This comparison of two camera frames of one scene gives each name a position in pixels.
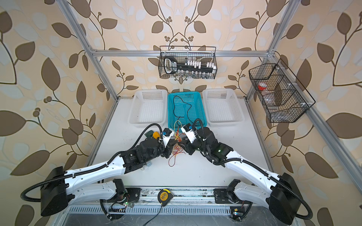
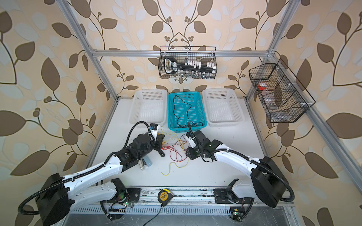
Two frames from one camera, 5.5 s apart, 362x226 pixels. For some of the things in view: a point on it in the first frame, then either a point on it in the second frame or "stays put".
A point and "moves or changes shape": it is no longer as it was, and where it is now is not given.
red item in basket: x=262 y=86 stays put
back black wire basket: x=188 y=62 stays put
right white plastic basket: x=222 y=107 stays put
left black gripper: x=165 y=148 → x=155 y=143
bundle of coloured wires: x=176 y=149 moves or changes shape
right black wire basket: x=284 y=98 stays put
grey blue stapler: x=146 y=165 stays put
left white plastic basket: x=148 y=107 stays put
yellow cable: x=176 y=135 → x=172 y=134
